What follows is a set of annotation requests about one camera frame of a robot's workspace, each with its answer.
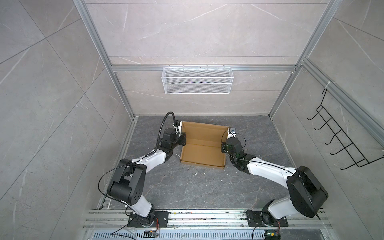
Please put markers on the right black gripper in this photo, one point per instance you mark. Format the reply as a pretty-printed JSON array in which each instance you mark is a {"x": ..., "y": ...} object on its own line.
[{"x": 225, "y": 143}]

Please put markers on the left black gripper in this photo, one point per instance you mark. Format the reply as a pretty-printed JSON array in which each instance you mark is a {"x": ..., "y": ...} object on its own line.
[{"x": 183, "y": 137}]

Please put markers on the brown cardboard box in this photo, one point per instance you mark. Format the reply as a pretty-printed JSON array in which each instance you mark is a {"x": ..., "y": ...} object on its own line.
[{"x": 204, "y": 145}]

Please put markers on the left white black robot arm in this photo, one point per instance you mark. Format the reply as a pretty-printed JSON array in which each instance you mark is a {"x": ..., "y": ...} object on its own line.
[{"x": 128, "y": 180}]

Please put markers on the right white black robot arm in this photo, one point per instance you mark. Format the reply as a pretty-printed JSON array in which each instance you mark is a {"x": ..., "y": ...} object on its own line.
[{"x": 306, "y": 194}]

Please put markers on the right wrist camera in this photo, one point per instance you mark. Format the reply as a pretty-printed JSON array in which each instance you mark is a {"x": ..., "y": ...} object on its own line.
[{"x": 231, "y": 133}]

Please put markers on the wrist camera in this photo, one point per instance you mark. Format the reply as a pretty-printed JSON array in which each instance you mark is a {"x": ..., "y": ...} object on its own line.
[
  {"x": 171, "y": 135},
  {"x": 231, "y": 133}
]

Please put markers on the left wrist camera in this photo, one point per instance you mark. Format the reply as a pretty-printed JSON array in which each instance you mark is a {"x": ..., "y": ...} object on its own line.
[{"x": 171, "y": 135}]

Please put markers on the white wire mesh basket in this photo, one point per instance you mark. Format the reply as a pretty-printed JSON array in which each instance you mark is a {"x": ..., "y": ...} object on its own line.
[{"x": 197, "y": 80}]

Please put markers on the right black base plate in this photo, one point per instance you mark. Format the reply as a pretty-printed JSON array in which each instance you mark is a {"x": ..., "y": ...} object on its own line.
[{"x": 253, "y": 220}]

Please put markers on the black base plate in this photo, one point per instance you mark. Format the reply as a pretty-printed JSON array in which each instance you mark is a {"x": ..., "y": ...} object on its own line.
[
  {"x": 253, "y": 220},
  {"x": 155, "y": 218}
]

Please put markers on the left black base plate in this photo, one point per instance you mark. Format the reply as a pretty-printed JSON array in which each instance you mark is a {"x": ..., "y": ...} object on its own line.
[{"x": 155, "y": 218}]

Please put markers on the white cable duct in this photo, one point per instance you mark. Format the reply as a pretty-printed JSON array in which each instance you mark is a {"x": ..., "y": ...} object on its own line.
[{"x": 182, "y": 235}]

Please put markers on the aluminium mounting rail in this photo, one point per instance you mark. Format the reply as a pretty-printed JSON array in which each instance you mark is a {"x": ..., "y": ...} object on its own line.
[{"x": 205, "y": 219}]

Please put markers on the black wire hook rack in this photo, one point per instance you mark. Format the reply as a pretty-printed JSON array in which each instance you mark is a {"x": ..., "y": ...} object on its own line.
[{"x": 348, "y": 146}]

